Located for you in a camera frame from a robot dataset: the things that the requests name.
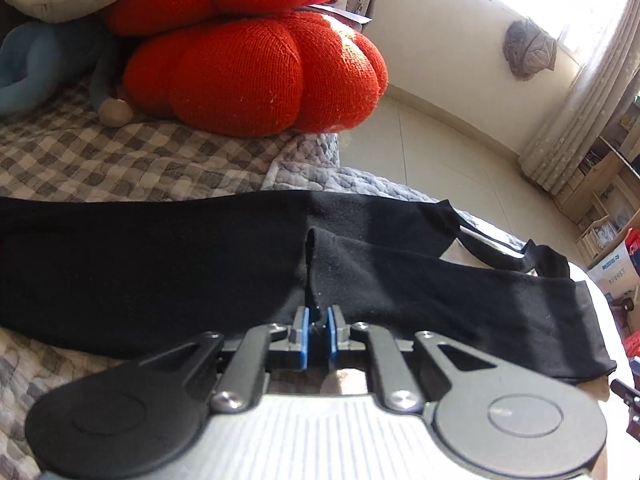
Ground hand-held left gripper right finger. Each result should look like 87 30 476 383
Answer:
326 305 497 414

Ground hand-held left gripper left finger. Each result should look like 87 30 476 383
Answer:
137 305 313 414

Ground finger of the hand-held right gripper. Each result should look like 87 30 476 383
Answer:
610 377 640 412

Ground cream shirt with black sleeves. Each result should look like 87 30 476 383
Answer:
0 190 618 396

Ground white cardboard box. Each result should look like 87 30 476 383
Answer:
587 242 636 306

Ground red and blue package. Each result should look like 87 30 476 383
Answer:
625 227 640 271

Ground wooden shelf unit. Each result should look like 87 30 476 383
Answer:
555 95 640 266

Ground orange flower cushion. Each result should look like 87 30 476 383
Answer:
102 0 390 138

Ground grey checkered quilt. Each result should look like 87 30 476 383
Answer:
0 77 621 480

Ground beige curtain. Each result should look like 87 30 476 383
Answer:
517 0 640 196

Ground white paper sheet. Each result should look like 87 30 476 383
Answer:
307 2 373 25

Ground blue plush toy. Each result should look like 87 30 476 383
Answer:
0 20 133 128

